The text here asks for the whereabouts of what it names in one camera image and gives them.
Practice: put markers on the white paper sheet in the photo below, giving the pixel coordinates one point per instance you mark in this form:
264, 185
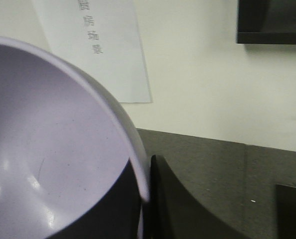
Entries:
101, 37

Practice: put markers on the black range hood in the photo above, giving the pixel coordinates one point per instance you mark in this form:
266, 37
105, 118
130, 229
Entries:
266, 22

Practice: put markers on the black right gripper left finger in bowl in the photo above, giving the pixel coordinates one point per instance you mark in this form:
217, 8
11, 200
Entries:
118, 215

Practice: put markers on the purple plastic bowl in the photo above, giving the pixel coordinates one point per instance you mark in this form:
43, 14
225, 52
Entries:
64, 141

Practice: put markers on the black gas stove top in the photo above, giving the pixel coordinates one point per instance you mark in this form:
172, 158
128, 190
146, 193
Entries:
286, 211

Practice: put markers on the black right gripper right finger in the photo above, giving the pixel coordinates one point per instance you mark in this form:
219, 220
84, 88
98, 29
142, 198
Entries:
176, 214

